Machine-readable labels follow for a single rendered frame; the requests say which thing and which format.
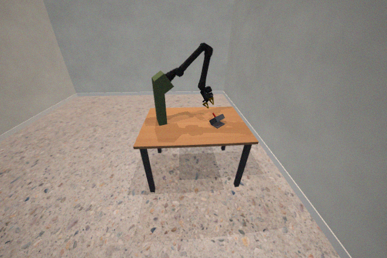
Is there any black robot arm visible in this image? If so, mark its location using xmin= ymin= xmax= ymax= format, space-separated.
xmin=165 ymin=43 xmax=213 ymax=97

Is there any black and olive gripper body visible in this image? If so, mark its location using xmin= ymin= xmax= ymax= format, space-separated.
xmin=202 ymin=93 xmax=212 ymax=103

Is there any grey sloped panel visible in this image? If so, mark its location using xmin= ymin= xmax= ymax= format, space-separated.
xmin=209 ymin=114 xmax=225 ymax=128

